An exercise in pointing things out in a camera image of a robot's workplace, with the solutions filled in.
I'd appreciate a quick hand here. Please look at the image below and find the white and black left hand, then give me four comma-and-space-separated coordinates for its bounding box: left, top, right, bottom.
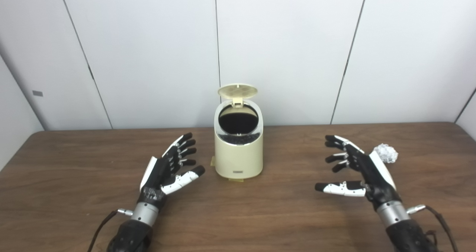
139, 133, 206, 210

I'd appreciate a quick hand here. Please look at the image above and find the white and black right hand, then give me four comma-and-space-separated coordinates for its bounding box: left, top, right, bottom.
315, 135, 403, 211

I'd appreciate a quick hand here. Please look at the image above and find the white paper ball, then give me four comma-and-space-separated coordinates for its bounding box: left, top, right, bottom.
374, 144, 398, 163

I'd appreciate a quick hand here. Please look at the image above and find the cream round bin lid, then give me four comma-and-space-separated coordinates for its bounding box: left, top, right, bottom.
218, 83, 258, 107

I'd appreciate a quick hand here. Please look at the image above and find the cream-colored bin body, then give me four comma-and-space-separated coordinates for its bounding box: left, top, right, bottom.
214, 99, 264, 179

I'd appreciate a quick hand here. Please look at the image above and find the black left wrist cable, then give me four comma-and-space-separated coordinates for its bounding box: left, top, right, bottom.
87, 208, 134, 252

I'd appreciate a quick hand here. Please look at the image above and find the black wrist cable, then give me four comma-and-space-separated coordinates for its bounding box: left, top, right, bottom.
406, 204, 459, 252
87, 208, 134, 252

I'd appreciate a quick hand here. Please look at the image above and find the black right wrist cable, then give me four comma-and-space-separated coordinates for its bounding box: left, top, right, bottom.
406, 204, 459, 252

